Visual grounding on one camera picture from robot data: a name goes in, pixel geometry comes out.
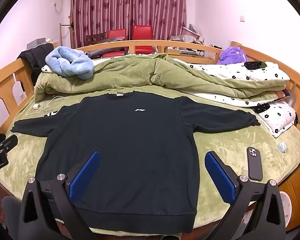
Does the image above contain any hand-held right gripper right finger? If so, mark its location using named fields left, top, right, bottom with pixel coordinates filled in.
left=204, top=151, right=290, bottom=240

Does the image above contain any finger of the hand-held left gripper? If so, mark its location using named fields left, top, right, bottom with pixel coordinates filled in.
left=0, top=134, right=19, bottom=155

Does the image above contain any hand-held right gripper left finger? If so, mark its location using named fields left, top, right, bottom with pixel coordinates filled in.
left=16, top=150, right=100, bottom=240

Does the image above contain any black sweatshirt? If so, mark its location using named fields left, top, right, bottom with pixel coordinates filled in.
left=11, top=92, right=261, bottom=234

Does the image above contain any green plush bed sheet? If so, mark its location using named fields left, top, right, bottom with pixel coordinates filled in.
left=0, top=85, right=300, bottom=240

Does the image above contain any dark grey smartphone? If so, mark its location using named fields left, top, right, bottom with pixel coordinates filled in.
left=246, top=147, right=263, bottom=181

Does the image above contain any wooden cabinet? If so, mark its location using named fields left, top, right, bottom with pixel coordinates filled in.
left=277, top=159, right=300, bottom=233

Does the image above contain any white floral pillow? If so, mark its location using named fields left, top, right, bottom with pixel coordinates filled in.
left=253, top=101, right=298, bottom=138

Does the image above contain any black jacket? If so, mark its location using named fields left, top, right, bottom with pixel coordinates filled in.
left=16, top=43, right=54, bottom=80

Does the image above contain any light blue fleece blanket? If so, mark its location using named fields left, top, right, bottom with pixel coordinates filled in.
left=45, top=46, right=94, bottom=80

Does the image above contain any grey box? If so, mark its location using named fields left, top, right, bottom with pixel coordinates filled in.
left=27, top=37, right=46, bottom=50

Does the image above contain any green quilt with floral lining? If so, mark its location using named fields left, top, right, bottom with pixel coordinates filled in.
left=34, top=52, right=291, bottom=108

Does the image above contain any wooden coat rack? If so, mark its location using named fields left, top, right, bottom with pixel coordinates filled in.
left=59, top=15, right=74, bottom=48

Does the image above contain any purple plush toy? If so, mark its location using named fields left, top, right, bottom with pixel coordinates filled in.
left=217, top=46, right=248, bottom=65

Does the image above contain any dark wooden chair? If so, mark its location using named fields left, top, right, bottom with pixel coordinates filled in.
left=86, top=33, right=107, bottom=47

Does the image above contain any red chair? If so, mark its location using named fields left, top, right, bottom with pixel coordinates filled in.
left=102, top=29, right=128, bottom=58
left=132, top=25, right=156, bottom=55

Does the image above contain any pile of plastic bags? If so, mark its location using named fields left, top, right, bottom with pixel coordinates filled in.
left=169, top=24, right=205, bottom=43

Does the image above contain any maroon floral striped curtain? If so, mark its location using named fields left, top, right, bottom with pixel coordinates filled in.
left=70, top=0, right=187, bottom=49

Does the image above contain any white charger with cable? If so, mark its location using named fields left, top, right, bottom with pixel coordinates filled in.
left=26, top=95, right=66, bottom=117

